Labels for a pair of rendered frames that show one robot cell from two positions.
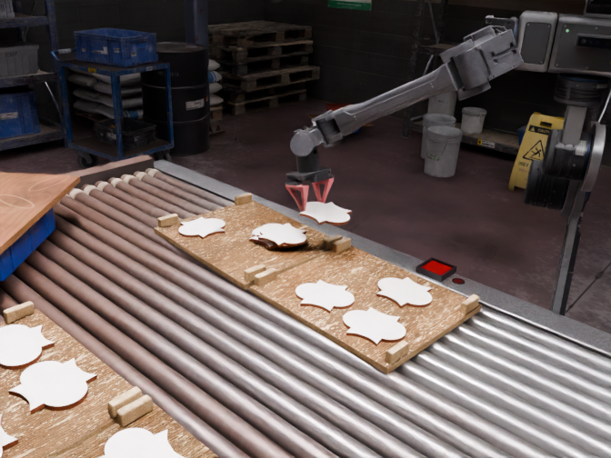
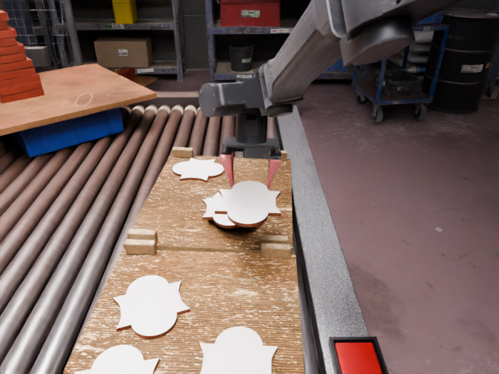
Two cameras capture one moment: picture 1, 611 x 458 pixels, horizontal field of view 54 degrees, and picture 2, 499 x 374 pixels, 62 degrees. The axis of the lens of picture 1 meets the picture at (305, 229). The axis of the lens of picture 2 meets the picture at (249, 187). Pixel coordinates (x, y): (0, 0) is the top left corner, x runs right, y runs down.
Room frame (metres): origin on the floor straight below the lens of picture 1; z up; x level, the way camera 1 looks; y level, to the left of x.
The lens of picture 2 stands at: (0.98, -0.54, 1.47)
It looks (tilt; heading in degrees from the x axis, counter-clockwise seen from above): 31 degrees down; 49
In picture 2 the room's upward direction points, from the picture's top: straight up
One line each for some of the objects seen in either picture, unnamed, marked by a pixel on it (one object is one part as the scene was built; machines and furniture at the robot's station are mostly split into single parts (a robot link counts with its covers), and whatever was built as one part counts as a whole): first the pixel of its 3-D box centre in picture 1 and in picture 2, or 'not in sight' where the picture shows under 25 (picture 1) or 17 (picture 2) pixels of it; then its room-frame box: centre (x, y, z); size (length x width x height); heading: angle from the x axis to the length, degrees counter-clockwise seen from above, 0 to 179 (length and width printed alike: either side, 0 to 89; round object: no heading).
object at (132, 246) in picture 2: (265, 277); (140, 246); (1.24, 0.09, 0.95); 0.06 x 0.02 x 0.03; 136
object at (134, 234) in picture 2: (255, 273); (142, 236); (1.26, 0.12, 0.95); 0.06 x 0.02 x 0.03; 134
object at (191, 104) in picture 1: (175, 98); (458, 61); (5.26, 1.20, 0.44); 0.59 x 0.59 x 0.88
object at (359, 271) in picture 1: (364, 298); (191, 338); (1.20, -0.14, 0.93); 0.41 x 0.35 x 0.02; 46
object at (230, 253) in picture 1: (248, 238); (220, 197); (1.49, 0.16, 0.93); 0.41 x 0.35 x 0.02; 44
